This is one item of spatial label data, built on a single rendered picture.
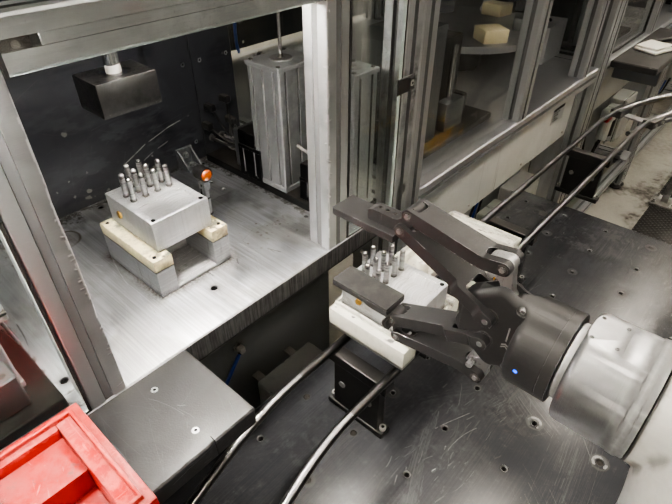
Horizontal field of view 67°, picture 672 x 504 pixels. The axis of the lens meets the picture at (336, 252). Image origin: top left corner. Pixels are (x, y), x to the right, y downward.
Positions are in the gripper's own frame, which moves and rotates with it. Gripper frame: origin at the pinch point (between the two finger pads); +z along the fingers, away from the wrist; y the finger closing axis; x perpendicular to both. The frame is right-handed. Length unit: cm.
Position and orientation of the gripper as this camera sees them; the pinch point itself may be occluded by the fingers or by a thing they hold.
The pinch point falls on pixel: (362, 251)
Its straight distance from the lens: 49.5
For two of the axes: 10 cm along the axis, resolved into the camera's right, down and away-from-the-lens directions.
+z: -7.5, -4.1, 5.3
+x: -6.6, 4.6, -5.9
